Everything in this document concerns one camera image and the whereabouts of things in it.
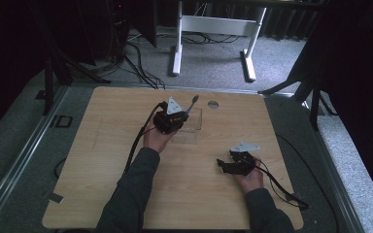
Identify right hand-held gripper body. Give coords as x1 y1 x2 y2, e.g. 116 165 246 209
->
228 141 261 177

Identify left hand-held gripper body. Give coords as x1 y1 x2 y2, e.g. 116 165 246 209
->
153 96 188 135

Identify clear plastic container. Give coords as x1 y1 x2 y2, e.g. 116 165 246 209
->
170 105 204 146

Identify metal spoon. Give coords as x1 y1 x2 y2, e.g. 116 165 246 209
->
185 93 200 117

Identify person's right hand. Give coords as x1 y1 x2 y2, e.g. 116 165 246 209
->
232 157 266 195

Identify person's left hand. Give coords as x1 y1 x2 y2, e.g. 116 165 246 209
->
142 120 178 153

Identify black metal stand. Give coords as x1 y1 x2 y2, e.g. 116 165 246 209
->
35 48 112 117
257 77 338 132

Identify grey tape piece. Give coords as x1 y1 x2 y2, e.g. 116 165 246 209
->
48 192 65 205

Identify left hand-held gripper cable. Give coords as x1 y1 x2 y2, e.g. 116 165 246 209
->
121 100 169 179

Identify hand-held gripper cable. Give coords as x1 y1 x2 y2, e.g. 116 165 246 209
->
121 100 169 179
254 157 311 212

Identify right hand-held gripper cable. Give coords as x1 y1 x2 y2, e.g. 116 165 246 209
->
254 157 311 212

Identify long black floor cable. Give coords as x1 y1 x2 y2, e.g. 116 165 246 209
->
275 133 340 233

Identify black floor cable bundle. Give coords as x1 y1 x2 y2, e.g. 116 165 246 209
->
110 32 167 90

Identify cables under white desk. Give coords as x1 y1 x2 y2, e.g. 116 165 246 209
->
181 30 243 46

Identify metal floor rail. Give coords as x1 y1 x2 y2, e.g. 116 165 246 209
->
303 99 367 233
0 84 70 225

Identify white desk frame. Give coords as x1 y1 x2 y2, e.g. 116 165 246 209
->
170 0 268 83

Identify black rectangular floor bracket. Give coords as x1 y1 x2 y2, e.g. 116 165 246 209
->
50 114 74 129

